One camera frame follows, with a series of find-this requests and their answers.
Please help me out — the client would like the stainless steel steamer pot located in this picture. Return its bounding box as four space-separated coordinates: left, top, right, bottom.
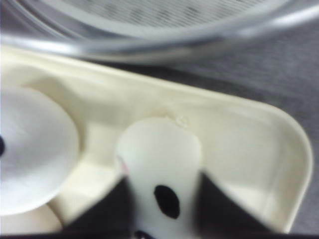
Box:
0 0 319 64

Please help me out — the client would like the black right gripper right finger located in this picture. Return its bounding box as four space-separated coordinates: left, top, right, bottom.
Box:
195 170 267 236

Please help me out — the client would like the panda bun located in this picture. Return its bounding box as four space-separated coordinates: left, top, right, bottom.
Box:
115 118 203 239
0 87 79 216

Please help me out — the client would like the cream rectangular plastic tray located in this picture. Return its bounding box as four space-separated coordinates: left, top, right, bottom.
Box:
0 46 314 233

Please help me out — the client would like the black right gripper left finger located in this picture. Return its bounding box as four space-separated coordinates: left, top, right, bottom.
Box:
61 174 140 236

